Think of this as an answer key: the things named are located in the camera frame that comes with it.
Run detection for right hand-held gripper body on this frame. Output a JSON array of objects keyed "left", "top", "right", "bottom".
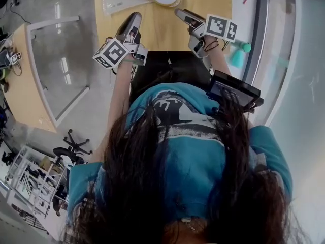
[{"left": 187, "top": 14, "right": 238, "bottom": 58}]

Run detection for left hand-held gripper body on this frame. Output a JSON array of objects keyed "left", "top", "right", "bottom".
[{"left": 92, "top": 25, "right": 149, "bottom": 70}]

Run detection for clear plastic bag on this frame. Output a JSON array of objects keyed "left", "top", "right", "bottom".
[{"left": 102, "top": 0, "right": 190, "bottom": 17}]

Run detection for person's right forearm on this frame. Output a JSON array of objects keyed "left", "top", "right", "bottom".
[{"left": 203, "top": 36, "right": 233, "bottom": 80}]

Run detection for person's left forearm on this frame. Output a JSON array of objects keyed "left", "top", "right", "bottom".
[{"left": 105, "top": 59, "right": 135, "bottom": 149}]

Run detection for teal tassel brush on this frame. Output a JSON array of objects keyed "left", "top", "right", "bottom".
[{"left": 228, "top": 41, "right": 252, "bottom": 69}]

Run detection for person's black trousers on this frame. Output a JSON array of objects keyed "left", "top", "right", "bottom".
[{"left": 129, "top": 50, "right": 213, "bottom": 101}]

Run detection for white-framed glass partition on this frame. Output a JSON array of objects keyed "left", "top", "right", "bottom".
[{"left": 26, "top": 16, "right": 90, "bottom": 127}]

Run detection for black electronic device box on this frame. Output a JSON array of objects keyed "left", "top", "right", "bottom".
[{"left": 206, "top": 69, "right": 265, "bottom": 114}]

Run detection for black white patterned block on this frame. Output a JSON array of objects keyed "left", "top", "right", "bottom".
[{"left": 10, "top": 51, "right": 23, "bottom": 65}]

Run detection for curved wooden desk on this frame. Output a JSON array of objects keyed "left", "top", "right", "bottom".
[{"left": 4, "top": 23, "right": 58, "bottom": 134}]

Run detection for black office chair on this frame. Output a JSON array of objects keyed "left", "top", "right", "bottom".
[{"left": 52, "top": 129, "right": 94, "bottom": 165}]

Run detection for person's teal printed t-shirt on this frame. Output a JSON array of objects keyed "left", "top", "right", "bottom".
[{"left": 66, "top": 82, "right": 294, "bottom": 225}]

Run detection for white metal shelf rack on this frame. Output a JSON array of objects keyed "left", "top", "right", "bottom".
[{"left": 4, "top": 145, "right": 68, "bottom": 220}]

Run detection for black hair tie wristband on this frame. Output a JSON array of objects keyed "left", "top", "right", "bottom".
[{"left": 204, "top": 40, "right": 219, "bottom": 52}]

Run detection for white cable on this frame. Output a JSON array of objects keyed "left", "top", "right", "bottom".
[{"left": 108, "top": 69, "right": 118, "bottom": 93}]

